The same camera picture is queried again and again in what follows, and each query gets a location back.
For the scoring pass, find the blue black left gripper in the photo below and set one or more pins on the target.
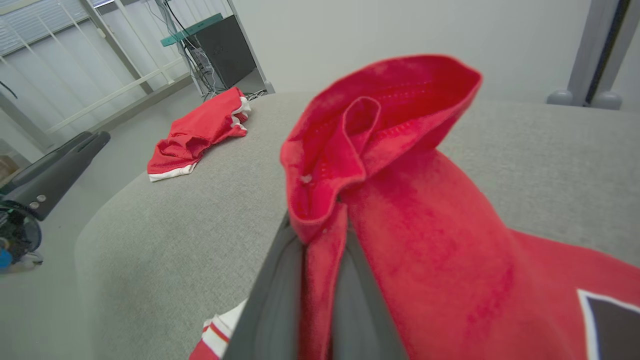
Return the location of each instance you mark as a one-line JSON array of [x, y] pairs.
[[17, 235]]

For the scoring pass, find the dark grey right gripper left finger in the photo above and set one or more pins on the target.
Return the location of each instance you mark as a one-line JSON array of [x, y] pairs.
[[275, 300]]

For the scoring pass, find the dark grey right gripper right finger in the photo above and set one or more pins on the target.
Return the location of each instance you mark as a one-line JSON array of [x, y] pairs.
[[357, 310]]

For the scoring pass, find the red white numbered jersey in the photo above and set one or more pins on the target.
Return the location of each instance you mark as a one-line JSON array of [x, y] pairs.
[[430, 225]]

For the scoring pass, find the red shorts with white trim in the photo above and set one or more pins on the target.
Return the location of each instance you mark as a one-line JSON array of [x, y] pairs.
[[200, 130]]

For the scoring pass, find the white metal railing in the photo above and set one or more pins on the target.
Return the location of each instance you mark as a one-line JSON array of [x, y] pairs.
[[120, 90]]

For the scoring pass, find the grey fabric sofa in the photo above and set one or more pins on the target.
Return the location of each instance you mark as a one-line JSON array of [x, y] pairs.
[[190, 230]]

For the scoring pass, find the white window blinds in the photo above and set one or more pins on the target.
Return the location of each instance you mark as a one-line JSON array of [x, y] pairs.
[[30, 25]]

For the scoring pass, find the green shelf board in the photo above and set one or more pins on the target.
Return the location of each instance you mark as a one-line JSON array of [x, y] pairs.
[[192, 29]]

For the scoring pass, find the black cabinet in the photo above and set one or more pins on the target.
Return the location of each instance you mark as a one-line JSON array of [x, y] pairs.
[[225, 50]]

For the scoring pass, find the white frame post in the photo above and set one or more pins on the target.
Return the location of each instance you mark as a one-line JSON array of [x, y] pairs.
[[252, 55]]

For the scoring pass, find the grey partition post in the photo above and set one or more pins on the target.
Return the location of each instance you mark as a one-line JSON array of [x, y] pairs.
[[592, 60]]

